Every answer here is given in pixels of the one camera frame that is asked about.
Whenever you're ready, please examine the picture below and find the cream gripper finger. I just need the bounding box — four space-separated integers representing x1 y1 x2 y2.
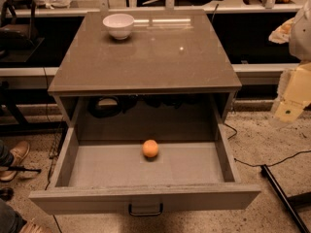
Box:
268 18 294 44
270 62 311 127

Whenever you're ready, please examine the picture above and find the orange fruit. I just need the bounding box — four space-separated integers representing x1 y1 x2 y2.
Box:
142 140 158 158

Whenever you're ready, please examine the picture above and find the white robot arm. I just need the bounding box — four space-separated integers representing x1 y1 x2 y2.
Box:
268 0 311 127

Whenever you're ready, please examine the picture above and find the brown cabinet with counter top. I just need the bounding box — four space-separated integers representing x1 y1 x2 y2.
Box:
47 9 243 124

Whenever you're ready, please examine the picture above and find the open grey top drawer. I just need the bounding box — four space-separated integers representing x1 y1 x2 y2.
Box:
28 95 261 216

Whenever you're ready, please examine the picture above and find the black metal stand leg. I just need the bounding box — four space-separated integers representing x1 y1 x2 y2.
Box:
260 165 311 233

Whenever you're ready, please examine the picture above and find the white ceramic bowl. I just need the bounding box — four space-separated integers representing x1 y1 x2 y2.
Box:
103 14 134 40

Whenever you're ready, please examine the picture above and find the dark chair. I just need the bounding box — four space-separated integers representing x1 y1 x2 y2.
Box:
0 0 44 63

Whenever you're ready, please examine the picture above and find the tan shoe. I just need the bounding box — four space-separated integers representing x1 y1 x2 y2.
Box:
0 140 30 182

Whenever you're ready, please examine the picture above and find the person's jeans leg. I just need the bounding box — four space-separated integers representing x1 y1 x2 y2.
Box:
0 200 26 233

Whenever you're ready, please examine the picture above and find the black floor cable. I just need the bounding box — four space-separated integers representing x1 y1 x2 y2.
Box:
224 122 311 168

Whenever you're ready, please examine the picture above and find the black drawer handle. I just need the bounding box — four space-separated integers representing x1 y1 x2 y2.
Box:
128 203 163 216

